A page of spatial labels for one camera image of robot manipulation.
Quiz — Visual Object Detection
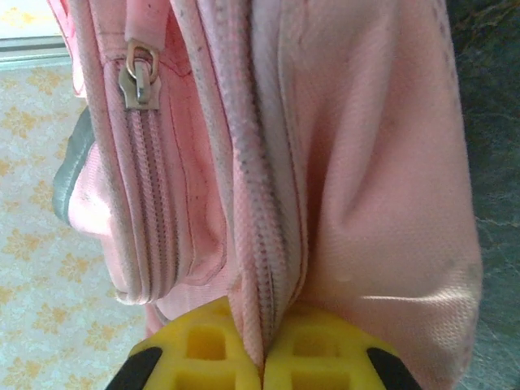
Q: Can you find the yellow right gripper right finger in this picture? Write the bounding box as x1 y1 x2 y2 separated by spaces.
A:
263 305 423 390

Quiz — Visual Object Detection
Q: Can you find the aluminium table side rail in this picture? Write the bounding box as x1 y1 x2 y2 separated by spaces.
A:
0 37 73 69

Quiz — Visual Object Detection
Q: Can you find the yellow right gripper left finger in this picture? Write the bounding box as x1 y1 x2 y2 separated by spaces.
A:
106 297 264 390

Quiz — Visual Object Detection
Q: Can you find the pink school backpack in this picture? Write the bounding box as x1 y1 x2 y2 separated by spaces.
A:
46 0 484 390

